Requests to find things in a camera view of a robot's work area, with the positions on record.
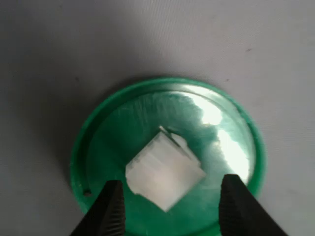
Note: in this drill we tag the small white plastic terminal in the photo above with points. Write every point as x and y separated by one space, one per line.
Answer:
162 172

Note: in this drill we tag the round green lid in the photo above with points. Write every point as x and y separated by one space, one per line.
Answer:
110 137

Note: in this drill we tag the dark grey mat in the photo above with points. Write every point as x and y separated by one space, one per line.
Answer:
73 49

